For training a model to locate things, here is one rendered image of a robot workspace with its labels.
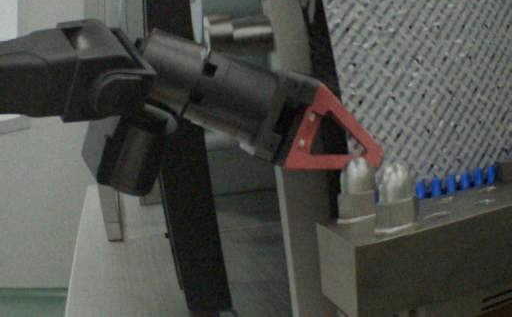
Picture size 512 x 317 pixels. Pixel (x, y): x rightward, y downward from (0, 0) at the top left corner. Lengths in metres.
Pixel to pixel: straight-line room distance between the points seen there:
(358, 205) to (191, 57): 0.17
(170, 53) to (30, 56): 0.14
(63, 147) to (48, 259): 0.68
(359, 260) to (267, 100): 0.20
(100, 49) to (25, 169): 5.69
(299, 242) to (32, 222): 5.57
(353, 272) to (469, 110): 0.26
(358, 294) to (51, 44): 0.30
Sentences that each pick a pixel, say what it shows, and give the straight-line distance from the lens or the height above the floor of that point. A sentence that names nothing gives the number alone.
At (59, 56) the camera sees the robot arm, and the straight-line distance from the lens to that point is 0.88.
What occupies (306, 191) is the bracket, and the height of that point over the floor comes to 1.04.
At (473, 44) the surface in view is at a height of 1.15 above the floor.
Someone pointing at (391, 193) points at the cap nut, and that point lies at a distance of 0.82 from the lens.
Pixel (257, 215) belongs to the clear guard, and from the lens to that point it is 2.03.
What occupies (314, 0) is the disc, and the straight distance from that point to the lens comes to 1.00.
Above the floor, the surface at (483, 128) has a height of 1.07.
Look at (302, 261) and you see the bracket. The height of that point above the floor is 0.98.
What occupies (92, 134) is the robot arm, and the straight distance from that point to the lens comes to 0.98.
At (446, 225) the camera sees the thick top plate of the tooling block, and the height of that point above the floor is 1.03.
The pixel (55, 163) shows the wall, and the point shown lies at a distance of 6.56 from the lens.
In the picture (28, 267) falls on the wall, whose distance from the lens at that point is 6.65.
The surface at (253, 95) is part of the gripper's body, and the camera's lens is 0.95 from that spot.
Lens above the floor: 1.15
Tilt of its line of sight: 4 degrees down
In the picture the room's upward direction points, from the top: 8 degrees counter-clockwise
